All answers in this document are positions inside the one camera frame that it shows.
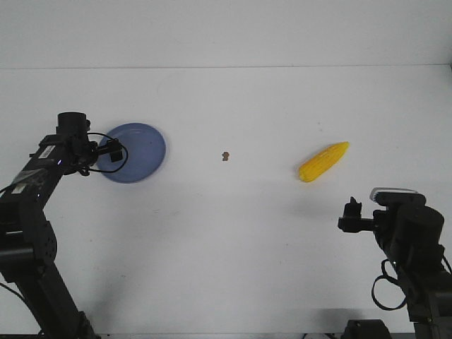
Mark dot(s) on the yellow corn cob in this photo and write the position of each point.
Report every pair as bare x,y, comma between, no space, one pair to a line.
318,164

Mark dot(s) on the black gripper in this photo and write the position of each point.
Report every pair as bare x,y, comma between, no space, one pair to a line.
84,153
353,222

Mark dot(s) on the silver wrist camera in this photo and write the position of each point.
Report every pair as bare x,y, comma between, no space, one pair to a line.
386,197

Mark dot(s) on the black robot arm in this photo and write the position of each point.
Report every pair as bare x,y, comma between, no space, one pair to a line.
408,232
28,241

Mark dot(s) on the blue round plate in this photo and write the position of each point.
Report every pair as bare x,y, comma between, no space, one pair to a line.
144,149

